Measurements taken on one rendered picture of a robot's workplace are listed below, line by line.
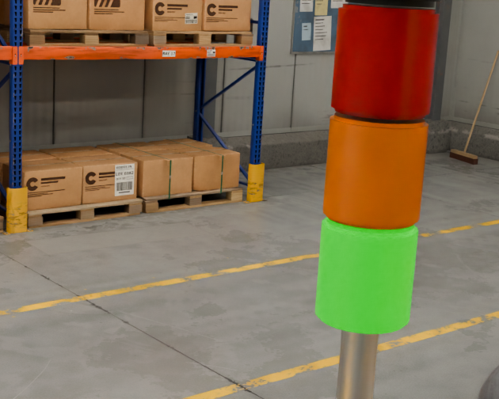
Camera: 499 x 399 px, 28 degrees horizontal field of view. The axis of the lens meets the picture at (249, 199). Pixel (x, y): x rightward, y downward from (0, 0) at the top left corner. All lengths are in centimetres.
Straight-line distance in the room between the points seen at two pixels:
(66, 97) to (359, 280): 1002
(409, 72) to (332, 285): 11
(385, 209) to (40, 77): 987
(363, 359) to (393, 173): 10
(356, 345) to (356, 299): 3
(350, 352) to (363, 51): 16
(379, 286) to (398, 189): 5
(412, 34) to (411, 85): 2
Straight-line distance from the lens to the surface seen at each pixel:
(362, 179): 49
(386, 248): 50
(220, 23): 987
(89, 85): 1061
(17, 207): 879
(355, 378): 54
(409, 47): 48
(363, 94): 48
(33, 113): 1034
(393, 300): 51
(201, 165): 997
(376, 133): 49
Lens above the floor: 234
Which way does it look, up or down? 13 degrees down
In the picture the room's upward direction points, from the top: 3 degrees clockwise
